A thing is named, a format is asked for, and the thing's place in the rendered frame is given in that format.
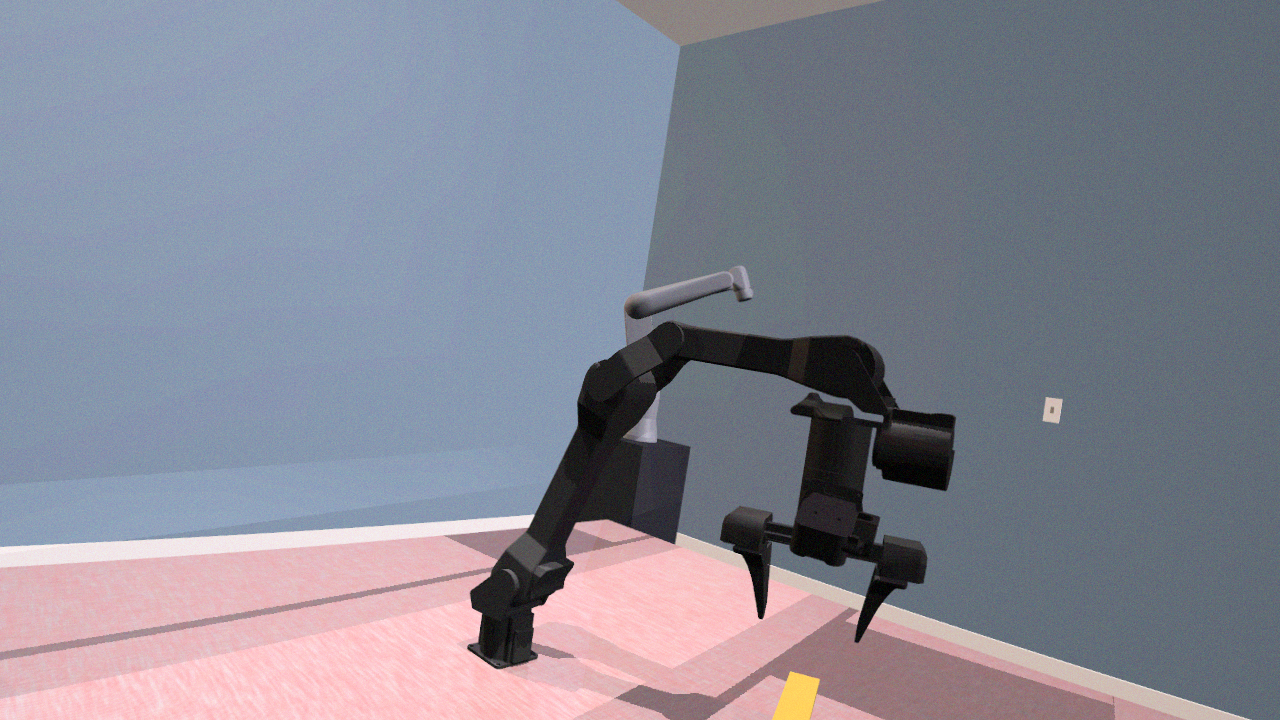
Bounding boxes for yellow bar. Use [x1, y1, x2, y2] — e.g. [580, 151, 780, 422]
[772, 671, 819, 720]

